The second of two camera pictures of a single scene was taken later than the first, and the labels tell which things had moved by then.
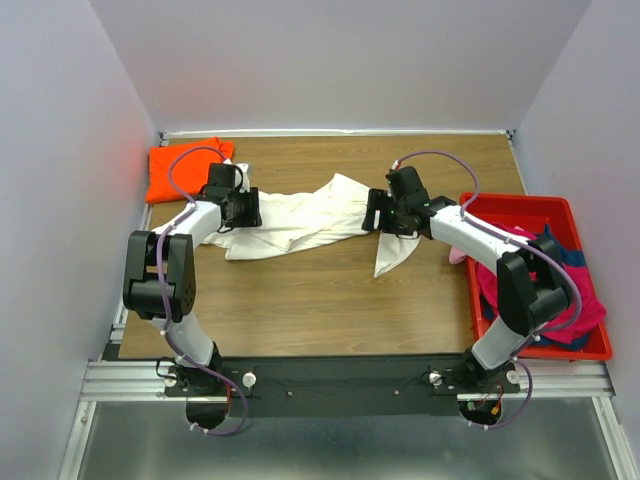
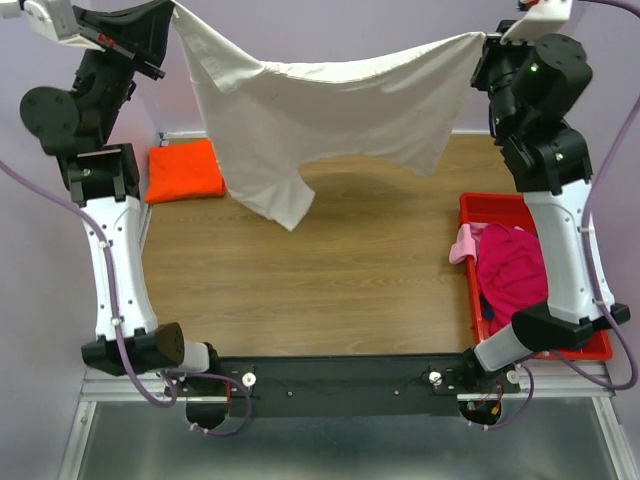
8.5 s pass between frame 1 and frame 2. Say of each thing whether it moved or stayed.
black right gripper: moved
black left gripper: moved
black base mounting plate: stayed
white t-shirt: moved
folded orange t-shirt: stayed
